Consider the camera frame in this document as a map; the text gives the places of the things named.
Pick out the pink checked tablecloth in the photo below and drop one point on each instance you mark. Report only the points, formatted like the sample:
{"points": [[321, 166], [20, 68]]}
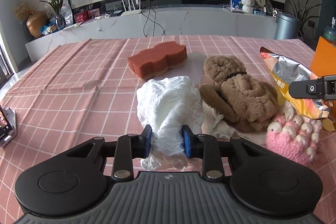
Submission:
{"points": [[81, 90]]}

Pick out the blue water jug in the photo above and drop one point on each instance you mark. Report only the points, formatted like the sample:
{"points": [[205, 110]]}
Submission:
{"points": [[330, 31]]}

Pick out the orange foil snack bag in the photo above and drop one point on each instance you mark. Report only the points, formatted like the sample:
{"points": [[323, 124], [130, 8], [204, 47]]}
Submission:
{"points": [[285, 70]]}

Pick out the brown plush toy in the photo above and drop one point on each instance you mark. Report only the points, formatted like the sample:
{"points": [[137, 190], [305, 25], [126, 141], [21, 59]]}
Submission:
{"points": [[245, 103]]}

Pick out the cream cloth under toys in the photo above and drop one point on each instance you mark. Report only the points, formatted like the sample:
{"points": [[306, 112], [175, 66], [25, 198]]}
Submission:
{"points": [[214, 124]]}

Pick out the white plastic bag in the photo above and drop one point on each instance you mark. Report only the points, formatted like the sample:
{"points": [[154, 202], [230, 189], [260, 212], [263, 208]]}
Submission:
{"points": [[166, 105]]}

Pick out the pink crocheted pouch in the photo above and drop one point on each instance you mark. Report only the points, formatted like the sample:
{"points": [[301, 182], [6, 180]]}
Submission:
{"points": [[293, 136]]}

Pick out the white wifi router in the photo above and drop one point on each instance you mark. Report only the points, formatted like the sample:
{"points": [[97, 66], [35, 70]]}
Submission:
{"points": [[129, 8]]}

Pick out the tall leafy floor plant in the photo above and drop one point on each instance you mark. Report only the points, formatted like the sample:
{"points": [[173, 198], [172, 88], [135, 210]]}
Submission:
{"points": [[302, 13]]}

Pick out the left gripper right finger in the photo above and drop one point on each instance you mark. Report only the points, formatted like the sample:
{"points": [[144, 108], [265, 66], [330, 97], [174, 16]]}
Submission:
{"points": [[206, 148]]}

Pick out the white marble tv console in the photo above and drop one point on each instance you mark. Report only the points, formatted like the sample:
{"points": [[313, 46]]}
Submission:
{"points": [[171, 21]]}

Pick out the red-brown wavy sponge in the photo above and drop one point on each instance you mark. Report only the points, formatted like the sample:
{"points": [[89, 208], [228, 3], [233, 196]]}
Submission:
{"points": [[156, 61]]}

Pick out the grey-blue trash can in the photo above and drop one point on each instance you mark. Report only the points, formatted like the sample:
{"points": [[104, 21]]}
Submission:
{"points": [[287, 26]]}

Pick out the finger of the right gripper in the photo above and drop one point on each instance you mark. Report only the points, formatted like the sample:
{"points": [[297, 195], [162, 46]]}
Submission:
{"points": [[322, 88]]}

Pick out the orange storage box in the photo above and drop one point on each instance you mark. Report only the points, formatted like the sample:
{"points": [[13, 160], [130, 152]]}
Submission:
{"points": [[324, 59]]}

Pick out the brown round vase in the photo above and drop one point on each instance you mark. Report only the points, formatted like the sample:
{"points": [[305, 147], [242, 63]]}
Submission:
{"points": [[35, 22]]}

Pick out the potted green grass plant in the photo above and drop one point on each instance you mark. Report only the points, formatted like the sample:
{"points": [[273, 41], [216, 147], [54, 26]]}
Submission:
{"points": [[56, 6]]}

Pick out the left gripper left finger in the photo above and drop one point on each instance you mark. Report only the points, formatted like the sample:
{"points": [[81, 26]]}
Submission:
{"points": [[129, 147]]}

